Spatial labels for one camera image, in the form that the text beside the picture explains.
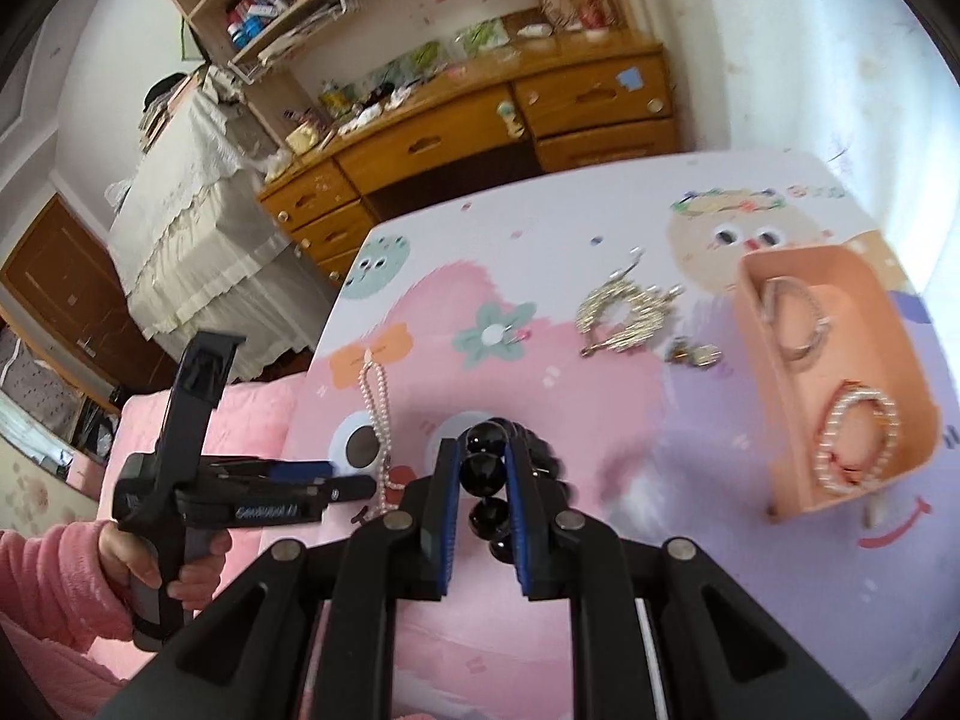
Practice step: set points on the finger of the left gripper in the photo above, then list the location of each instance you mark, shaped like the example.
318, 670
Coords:
299, 471
344, 489

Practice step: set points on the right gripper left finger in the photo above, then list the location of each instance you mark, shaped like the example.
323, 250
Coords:
405, 555

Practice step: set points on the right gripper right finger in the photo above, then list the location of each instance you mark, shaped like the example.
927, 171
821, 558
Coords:
564, 554

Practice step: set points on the gold rhinestone hair clip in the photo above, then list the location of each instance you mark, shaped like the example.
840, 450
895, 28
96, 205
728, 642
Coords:
622, 316

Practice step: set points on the pink fleece sleeve forearm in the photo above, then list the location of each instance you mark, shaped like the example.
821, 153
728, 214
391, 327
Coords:
56, 602

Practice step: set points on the person left hand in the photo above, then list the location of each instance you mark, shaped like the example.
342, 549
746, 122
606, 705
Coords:
125, 557

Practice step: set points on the brown wooden door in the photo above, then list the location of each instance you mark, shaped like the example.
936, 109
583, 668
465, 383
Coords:
61, 274

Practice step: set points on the small gold earring pair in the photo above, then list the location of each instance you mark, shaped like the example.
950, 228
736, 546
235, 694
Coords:
684, 352

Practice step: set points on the cartoon printed table mat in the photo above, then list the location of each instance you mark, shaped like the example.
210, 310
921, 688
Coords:
470, 306

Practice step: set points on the peach plastic tray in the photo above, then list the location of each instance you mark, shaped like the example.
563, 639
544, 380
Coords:
847, 404

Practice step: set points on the wooden bookshelf hutch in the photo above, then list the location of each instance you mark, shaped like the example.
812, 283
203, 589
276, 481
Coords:
360, 7

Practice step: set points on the wooden desk with drawers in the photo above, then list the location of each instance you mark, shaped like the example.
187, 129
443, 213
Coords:
520, 111

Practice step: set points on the red white paper cup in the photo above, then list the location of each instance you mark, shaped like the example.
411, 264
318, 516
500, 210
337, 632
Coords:
593, 17

